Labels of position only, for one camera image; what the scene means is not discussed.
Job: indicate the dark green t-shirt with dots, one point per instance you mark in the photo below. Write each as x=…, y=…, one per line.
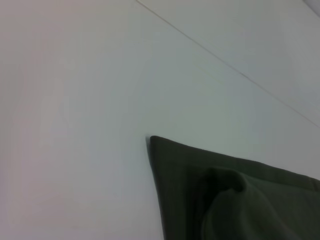
x=225, y=195

